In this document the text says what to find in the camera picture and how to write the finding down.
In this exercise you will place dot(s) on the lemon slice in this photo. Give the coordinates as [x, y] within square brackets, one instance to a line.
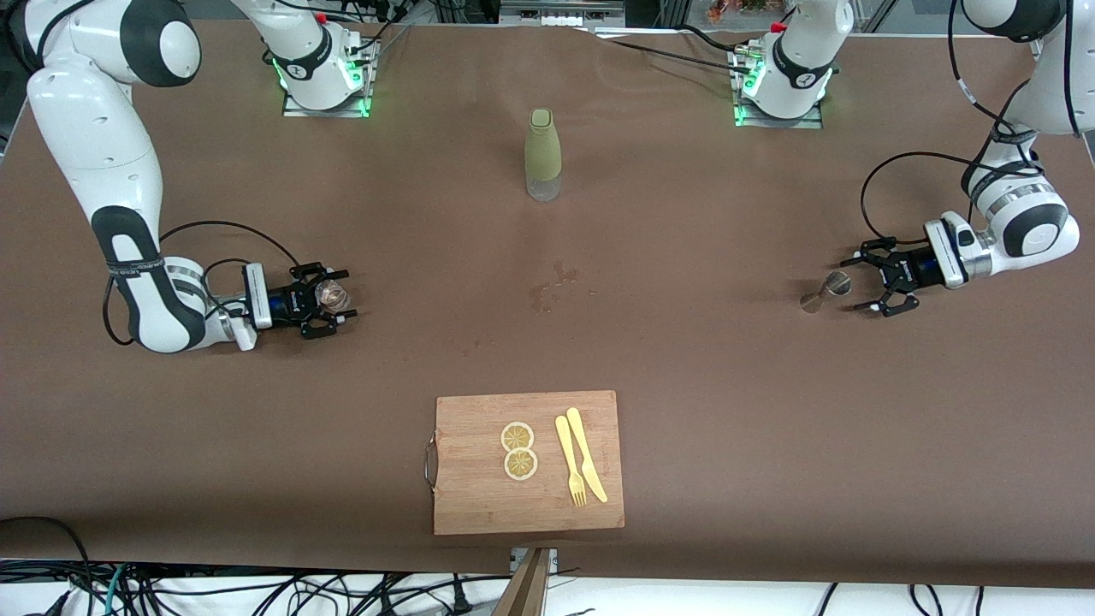
[520, 464]
[517, 436]

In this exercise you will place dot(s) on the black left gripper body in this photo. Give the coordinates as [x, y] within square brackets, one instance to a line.
[910, 269]

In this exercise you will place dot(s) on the yellow plastic fork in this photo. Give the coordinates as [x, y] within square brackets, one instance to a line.
[568, 458]

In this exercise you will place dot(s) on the clear glass shaker cup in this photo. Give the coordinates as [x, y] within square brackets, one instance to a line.
[334, 295]

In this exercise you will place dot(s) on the brown table cover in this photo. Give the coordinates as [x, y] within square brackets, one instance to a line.
[257, 428]

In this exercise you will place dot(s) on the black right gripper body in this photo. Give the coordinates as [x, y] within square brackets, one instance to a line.
[286, 303]

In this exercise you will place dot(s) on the grey power strip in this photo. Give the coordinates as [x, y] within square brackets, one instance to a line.
[556, 13]

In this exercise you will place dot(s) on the green sleeved glass bottle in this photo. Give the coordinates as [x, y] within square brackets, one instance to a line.
[543, 145]

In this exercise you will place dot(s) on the metal jigger measuring cup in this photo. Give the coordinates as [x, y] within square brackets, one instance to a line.
[834, 285]

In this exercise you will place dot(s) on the wooden post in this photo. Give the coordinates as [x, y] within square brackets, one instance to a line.
[526, 590]

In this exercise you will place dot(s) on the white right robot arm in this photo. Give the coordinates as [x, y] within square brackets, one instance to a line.
[94, 128]

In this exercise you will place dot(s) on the wooden cutting board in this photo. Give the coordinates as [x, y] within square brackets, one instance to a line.
[479, 505]

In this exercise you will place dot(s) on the small metal bracket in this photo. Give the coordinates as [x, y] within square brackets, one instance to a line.
[553, 560]

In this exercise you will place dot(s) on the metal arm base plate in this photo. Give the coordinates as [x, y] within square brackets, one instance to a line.
[369, 81]
[787, 123]

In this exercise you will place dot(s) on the yellow plastic knife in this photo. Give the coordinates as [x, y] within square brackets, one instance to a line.
[586, 453]

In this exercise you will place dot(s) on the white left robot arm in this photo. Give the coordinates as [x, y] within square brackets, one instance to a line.
[1026, 227]

